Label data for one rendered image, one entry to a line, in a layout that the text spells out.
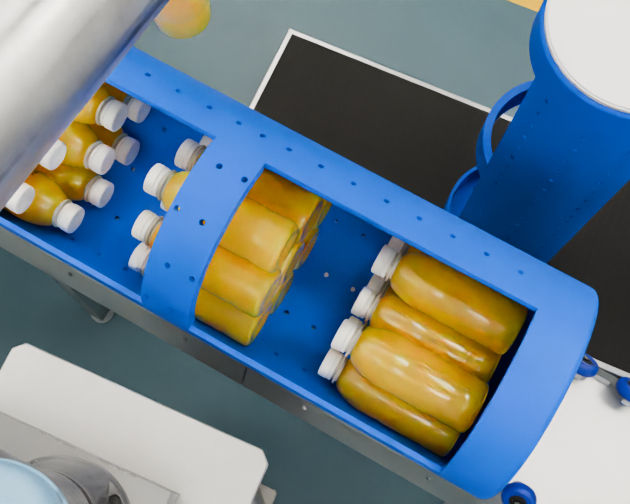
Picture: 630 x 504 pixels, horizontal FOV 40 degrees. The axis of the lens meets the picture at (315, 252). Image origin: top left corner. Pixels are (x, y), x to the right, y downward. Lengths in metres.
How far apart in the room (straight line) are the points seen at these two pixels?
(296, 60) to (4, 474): 1.71
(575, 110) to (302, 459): 1.15
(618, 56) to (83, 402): 0.87
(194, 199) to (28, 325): 1.35
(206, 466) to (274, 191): 0.33
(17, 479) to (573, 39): 0.97
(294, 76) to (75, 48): 1.85
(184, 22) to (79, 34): 0.59
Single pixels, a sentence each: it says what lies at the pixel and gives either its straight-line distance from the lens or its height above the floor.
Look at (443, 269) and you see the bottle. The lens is 1.05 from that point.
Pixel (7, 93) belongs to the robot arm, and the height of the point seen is 1.79.
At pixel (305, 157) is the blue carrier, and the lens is 1.01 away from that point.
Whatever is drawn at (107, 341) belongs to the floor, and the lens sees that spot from 2.22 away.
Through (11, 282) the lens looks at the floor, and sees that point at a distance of 2.32.
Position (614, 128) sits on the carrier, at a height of 0.98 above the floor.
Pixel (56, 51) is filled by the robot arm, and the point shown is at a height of 1.79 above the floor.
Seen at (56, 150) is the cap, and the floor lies 1.13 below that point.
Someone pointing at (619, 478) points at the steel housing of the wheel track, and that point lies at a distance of 1.28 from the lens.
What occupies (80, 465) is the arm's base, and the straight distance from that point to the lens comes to 0.90.
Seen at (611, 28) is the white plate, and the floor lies 1.04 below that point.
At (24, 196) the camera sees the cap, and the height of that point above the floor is 1.11.
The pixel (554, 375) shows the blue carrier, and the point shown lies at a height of 1.23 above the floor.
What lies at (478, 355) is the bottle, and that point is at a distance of 1.08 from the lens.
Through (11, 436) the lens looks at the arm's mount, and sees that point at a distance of 0.96.
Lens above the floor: 2.13
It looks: 73 degrees down
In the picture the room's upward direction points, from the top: 5 degrees clockwise
